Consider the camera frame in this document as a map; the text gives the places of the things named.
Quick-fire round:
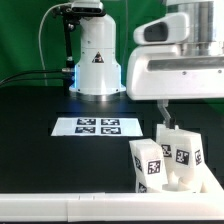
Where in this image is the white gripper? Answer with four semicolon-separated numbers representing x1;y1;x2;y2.
126;44;224;129

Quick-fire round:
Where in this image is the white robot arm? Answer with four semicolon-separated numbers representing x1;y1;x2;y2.
70;0;224;126

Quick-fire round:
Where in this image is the white L-shaped fence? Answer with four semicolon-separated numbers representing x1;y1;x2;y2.
0;148;224;223

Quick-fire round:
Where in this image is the white marker tag sheet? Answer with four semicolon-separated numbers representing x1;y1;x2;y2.
51;117;143;137

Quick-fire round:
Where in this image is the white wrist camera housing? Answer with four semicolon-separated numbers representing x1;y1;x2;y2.
133;12;190;45

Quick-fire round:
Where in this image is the black cable upper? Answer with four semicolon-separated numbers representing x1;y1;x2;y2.
0;68;75;84

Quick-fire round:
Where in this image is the black cable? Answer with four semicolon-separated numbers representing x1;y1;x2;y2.
0;75;74;88
0;68;75;84

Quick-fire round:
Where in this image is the grey camera cable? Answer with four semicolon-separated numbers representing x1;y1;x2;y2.
37;3;72;87

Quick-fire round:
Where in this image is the black camera stand pole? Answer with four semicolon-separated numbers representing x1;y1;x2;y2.
63;17;75;69

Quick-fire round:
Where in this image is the black camera on stand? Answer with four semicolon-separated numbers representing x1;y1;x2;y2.
54;0;106;17

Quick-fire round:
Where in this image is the black cable lower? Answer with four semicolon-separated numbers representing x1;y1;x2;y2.
0;75;74;88

